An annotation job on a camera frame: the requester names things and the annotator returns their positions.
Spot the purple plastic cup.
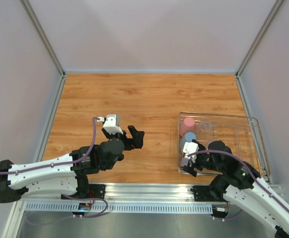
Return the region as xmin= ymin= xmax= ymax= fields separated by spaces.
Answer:
xmin=180 ymin=158 xmax=189 ymax=167

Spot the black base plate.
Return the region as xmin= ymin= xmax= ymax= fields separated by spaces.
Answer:
xmin=190 ymin=185 xmax=226 ymax=202
xmin=61 ymin=183 xmax=106 ymax=200

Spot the aluminium frame post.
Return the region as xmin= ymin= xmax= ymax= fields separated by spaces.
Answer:
xmin=20 ymin=0 xmax=66 ymax=77
xmin=235 ymin=0 xmax=286 ymax=78

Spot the white slotted cable duct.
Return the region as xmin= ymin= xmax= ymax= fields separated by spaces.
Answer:
xmin=24 ymin=201 xmax=213 ymax=214

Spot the aluminium frame post right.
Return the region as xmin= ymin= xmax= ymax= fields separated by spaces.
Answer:
xmin=235 ymin=0 xmax=286 ymax=78

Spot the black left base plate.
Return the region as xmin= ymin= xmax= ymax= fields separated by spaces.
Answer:
xmin=61 ymin=183 xmax=106 ymax=200

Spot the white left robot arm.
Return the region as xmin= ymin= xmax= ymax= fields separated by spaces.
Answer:
xmin=0 ymin=125 xmax=145 ymax=203

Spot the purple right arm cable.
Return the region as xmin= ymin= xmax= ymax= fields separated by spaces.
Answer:
xmin=188 ymin=150 xmax=289 ymax=228

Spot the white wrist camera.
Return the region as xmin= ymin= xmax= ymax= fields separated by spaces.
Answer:
xmin=182 ymin=142 xmax=199 ymax=163
xmin=96 ymin=114 xmax=123 ymax=135

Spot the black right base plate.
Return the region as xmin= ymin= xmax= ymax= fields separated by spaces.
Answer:
xmin=190 ymin=185 xmax=226 ymax=202

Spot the pink plastic cup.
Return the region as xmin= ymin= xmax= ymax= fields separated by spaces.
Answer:
xmin=179 ymin=117 xmax=196 ymax=137

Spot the blue plastic cup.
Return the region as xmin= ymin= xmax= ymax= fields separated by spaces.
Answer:
xmin=179 ymin=132 xmax=197 ymax=150

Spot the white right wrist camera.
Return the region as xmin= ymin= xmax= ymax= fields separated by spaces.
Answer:
xmin=182 ymin=142 xmax=199 ymax=163

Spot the clear glass cup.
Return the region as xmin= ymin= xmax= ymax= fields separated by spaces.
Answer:
xmin=196 ymin=120 xmax=213 ymax=140
xmin=206 ymin=140 xmax=216 ymax=149

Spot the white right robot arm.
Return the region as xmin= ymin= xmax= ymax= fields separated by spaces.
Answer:
xmin=182 ymin=140 xmax=289 ymax=238

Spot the aluminium frame post left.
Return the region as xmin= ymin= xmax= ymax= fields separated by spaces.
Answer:
xmin=20 ymin=0 xmax=66 ymax=77

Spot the aluminium front rail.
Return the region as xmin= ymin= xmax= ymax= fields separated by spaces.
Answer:
xmin=19 ymin=183 xmax=230 ymax=205

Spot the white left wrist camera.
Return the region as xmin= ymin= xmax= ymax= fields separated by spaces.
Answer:
xmin=96 ymin=114 xmax=123 ymax=135

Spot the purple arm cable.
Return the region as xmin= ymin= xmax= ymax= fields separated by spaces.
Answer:
xmin=188 ymin=150 xmax=289 ymax=228
xmin=0 ymin=117 xmax=104 ymax=189

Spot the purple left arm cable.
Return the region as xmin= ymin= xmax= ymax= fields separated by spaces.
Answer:
xmin=0 ymin=117 xmax=104 ymax=189

